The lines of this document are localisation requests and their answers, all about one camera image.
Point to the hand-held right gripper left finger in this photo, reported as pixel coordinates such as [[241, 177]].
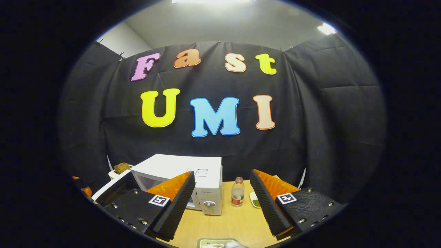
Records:
[[179, 206]]

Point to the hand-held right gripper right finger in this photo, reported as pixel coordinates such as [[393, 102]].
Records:
[[267, 206]]

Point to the white microwave oven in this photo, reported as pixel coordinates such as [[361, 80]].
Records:
[[179, 165]]

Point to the white divided dish with beans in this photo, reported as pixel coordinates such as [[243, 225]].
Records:
[[254, 200]]

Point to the clear plastic bottle red label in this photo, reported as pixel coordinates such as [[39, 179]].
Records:
[[237, 194]]

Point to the white toaster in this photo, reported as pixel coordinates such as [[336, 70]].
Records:
[[113, 175]]

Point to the brown bread slice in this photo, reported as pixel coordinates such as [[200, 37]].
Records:
[[122, 168]]

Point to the pale green rectangular plate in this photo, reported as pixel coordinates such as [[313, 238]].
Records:
[[206, 242]]

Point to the black backdrop cloth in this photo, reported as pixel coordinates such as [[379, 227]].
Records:
[[310, 137]]

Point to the small ceiling light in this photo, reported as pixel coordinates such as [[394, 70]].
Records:
[[326, 29]]

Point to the large ceiling light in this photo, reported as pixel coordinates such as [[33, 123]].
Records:
[[213, 1]]

